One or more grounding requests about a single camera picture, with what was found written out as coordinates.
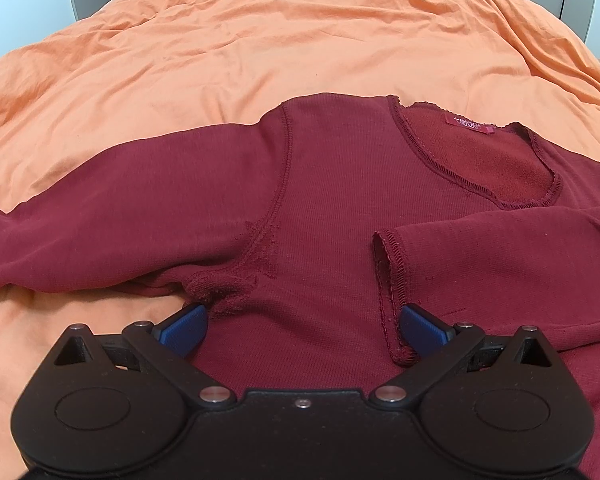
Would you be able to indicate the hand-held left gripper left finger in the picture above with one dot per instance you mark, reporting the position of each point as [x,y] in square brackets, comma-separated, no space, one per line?
[186,330]

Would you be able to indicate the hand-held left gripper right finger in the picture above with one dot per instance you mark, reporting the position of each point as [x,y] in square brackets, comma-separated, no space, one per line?
[422,331]

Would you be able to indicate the dark red long-sleeve sweater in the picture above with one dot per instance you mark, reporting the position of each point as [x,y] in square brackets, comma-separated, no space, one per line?
[340,210]

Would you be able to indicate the orange blanket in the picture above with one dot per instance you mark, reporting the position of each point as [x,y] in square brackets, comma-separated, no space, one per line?
[230,50]

